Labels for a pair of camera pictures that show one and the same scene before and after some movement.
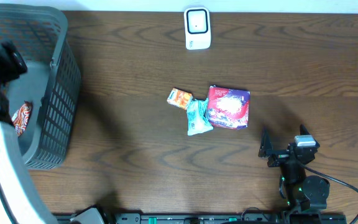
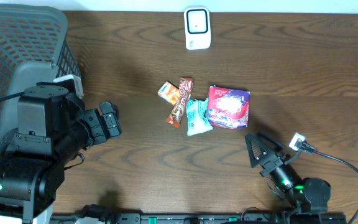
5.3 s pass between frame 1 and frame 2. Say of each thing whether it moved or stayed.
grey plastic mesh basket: stayed
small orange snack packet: moved
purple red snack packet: stayed
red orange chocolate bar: moved
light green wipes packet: stayed
